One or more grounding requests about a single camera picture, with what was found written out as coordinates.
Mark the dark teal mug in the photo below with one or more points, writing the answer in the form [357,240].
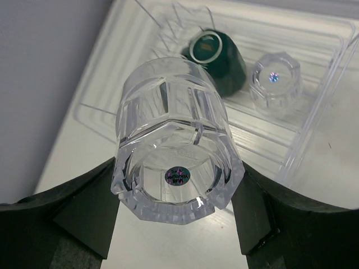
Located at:
[217,53]

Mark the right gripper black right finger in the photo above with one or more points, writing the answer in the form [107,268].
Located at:
[280,228]

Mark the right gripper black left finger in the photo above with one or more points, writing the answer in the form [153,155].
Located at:
[68,226]

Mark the clear acrylic dish rack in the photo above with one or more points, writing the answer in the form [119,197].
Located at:
[139,31]

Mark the clear glass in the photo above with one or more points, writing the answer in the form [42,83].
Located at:
[275,83]
[176,161]

